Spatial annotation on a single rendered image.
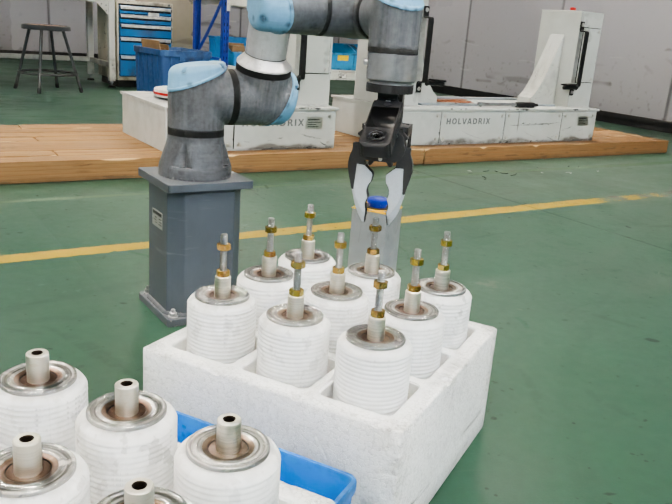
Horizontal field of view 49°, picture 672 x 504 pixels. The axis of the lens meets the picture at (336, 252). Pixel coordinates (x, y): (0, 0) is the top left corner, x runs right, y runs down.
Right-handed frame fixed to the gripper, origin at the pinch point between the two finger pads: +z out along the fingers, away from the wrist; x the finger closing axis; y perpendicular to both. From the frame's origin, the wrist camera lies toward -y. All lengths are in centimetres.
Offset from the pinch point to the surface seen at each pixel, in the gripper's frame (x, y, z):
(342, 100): 64, 278, 10
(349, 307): 0.4, -14.5, 10.0
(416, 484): -12.4, -27.6, 27.5
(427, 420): -12.7, -26.3, 18.9
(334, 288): 3.3, -11.8, 8.5
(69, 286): 75, 35, 34
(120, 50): 288, 461, 5
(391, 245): -0.7, 18.1, 9.7
